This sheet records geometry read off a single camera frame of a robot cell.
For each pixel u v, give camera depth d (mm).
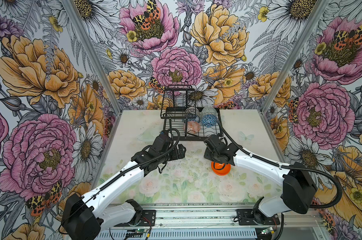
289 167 462
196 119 1112
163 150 588
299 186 425
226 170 867
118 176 471
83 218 381
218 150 640
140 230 712
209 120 1118
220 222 731
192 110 1156
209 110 1154
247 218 733
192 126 1082
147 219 731
